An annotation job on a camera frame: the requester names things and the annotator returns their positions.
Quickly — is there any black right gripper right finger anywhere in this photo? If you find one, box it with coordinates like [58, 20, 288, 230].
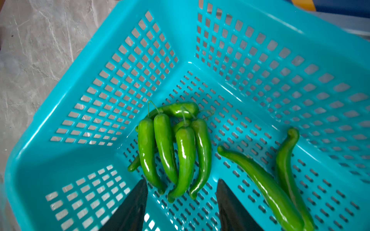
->
[216, 179, 263, 231]

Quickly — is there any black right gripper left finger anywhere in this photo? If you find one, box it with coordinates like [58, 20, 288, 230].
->
[100, 179, 148, 231]

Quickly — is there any small green pepper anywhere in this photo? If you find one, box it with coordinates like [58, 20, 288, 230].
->
[276, 127, 315, 231]
[154, 108, 178, 184]
[167, 122, 196, 203]
[217, 145, 304, 231]
[128, 146, 158, 172]
[189, 118, 212, 200]
[137, 108, 170, 194]

